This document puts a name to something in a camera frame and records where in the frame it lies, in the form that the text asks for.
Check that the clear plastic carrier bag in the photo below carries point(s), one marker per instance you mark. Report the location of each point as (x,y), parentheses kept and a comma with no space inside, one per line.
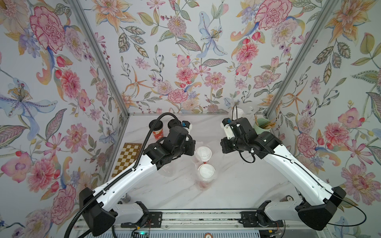
(249,108)

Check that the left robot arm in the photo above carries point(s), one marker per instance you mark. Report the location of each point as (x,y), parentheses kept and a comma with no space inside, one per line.
(101,208)

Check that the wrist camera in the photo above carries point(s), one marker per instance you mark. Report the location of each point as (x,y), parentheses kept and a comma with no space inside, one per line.
(187,125)
(235,128)

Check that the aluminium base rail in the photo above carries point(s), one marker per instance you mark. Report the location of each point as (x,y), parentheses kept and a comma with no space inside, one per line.
(214,219)

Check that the white lid red back cup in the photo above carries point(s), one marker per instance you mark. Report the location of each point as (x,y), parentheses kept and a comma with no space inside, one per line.
(206,174)

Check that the white lid red cup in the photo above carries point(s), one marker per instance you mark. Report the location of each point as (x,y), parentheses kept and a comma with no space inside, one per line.
(206,174)
(203,154)

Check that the green cup holder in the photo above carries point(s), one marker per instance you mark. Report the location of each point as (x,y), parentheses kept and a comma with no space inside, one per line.
(258,130)

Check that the wooden stir sticks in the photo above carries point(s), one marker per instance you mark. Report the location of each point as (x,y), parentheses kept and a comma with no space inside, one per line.
(264,123)

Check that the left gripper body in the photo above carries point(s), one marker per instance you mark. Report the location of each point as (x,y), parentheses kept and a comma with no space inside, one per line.
(186,148)

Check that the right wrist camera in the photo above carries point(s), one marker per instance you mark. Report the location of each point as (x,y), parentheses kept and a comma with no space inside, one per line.
(235,128)

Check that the wooden chessboard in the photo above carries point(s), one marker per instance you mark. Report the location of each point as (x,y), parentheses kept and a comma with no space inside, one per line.
(129,153)

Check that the white lid floral cup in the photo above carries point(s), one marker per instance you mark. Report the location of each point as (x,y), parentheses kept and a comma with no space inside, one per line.
(236,113)

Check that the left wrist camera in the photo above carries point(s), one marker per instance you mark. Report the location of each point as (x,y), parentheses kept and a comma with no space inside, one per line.
(187,125)

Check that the clear plastic bag pile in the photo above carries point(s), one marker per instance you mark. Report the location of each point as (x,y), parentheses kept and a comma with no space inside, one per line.
(197,167)

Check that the black lid red cup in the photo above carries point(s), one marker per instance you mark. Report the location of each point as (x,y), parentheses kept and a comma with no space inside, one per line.
(157,129)
(173,123)

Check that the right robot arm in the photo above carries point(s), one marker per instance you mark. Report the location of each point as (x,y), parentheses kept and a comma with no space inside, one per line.
(318,200)

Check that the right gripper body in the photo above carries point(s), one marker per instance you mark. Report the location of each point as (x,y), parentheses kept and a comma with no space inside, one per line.
(234,145)

